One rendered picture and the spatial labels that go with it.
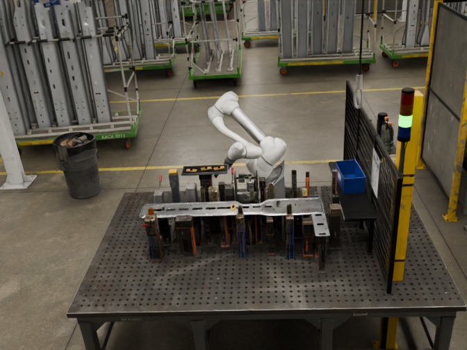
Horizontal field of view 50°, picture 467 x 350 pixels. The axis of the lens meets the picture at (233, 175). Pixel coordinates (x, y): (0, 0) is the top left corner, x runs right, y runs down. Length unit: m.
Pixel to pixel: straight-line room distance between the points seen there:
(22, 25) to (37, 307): 4.23
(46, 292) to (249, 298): 2.24
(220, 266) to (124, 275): 0.69
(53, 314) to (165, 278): 1.40
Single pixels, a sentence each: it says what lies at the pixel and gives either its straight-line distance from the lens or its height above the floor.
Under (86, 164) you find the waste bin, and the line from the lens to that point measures 6.18.
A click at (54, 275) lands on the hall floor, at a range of 5.21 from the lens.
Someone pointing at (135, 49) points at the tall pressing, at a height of 0.54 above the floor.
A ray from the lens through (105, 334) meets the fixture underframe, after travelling 4.07.
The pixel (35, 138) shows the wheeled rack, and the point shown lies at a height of 0.28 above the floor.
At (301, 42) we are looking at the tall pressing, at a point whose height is 0.61.
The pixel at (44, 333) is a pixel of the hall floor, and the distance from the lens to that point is 4.61.
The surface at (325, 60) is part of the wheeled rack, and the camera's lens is 10.30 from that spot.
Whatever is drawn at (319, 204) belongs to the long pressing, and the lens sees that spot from 3.81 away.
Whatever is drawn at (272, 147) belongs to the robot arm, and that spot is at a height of 1.18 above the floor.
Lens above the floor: 2.96
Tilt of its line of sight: 27 degrees down
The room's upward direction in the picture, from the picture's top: 4 degrees counter-clockwise
